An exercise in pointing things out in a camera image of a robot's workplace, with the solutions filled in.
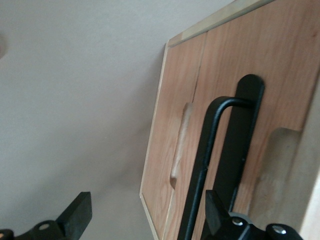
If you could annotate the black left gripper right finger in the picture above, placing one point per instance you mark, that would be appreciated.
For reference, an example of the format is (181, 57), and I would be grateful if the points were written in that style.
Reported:
(216, 215)

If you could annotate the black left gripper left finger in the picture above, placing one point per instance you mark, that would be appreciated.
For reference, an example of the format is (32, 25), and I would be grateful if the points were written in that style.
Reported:
(75, 215)

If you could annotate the light wooden drawer cabinet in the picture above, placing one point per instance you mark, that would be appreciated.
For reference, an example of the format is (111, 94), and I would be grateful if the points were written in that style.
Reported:
(312, 175)

